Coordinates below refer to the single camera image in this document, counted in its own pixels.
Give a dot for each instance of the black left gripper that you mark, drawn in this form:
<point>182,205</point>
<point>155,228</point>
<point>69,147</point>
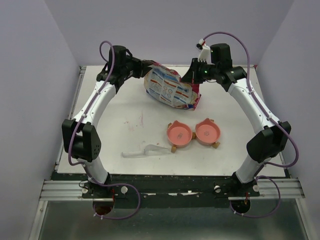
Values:
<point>140,68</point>

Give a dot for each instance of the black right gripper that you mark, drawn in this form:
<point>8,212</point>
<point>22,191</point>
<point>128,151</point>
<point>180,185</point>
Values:
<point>191,75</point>

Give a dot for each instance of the pet food bag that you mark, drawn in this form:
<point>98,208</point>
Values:
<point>164,85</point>

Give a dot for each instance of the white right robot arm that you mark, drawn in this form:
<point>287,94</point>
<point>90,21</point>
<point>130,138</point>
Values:
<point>215,63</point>

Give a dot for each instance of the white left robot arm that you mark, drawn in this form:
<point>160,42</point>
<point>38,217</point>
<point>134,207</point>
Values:
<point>81,141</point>

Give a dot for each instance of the pink right pet bowl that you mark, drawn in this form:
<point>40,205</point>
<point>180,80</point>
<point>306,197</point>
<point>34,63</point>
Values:
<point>208,133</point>

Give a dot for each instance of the pink pet bowl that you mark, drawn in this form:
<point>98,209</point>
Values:
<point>208,133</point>
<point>179,134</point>

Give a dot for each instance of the pink left pet bowl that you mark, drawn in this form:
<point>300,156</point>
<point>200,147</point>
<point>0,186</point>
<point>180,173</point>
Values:
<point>179,134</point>

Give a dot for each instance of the clear plastic scoop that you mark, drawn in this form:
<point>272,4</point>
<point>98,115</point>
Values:
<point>149,150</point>

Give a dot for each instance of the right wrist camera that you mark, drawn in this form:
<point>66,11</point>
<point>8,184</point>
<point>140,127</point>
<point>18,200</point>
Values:
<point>204,51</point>

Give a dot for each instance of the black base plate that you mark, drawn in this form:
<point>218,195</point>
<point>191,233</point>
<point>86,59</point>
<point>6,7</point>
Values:
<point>125,191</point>

